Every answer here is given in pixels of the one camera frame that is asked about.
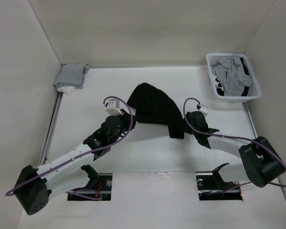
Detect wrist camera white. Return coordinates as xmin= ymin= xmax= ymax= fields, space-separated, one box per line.
xmin=105 ymin=99 xmax=123 ymax=116
xmin=197 ymin=104 xmax=209 ymax=116

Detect folded grey tank top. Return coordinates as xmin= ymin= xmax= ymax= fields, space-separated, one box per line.
xmin=53 ymin=63 xmax=90 ymax=89

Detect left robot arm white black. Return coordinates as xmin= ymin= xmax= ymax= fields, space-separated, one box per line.
xmin=12 ymin=110 xmax=136 ymax=215

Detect black tank top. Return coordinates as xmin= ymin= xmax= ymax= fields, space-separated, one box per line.
xmin=127 ymin=83 xmax=184 ymax=139

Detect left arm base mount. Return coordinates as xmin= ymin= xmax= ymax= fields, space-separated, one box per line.
xmin=67 ymin=173 xmax=113 ymax=201

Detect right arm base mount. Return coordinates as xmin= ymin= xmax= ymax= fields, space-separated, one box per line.
xmin=196 ymin=173 xmax=243 ymax=201

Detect black white garment in basket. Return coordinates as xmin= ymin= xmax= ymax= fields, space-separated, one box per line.
xmin=213 ymin=57 xmax=250 ymax=97

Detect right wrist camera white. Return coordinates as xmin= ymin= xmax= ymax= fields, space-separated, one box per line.
xmin=197 ymin=104 xmax=209 ymax=116

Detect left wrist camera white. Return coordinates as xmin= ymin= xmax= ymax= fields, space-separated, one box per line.
xmin=105 ymin=99 xmax=123 ymax=116

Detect crumpled grey tank top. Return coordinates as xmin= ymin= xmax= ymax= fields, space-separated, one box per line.
xmin=211 ymin=53 xmax=252 ymax=95

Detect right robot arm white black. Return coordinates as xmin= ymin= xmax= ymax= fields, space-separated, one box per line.
xmin=184 ymin=111 xmax=286 ymax=187

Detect white plastic laundry basket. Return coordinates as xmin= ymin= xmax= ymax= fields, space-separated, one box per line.
xmin=206 ymin=53 xmax=261 ymax=103

